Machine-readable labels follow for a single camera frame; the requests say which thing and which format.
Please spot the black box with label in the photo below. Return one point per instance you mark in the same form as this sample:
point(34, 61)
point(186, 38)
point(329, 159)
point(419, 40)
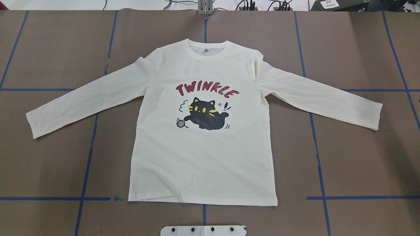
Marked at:
point(340, 5)

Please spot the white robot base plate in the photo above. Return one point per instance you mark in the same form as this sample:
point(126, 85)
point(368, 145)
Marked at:
point(215, 230)

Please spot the white long-sleeve cat shirt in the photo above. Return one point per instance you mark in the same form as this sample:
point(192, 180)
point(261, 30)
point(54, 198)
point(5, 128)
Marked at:
point(203, 128)

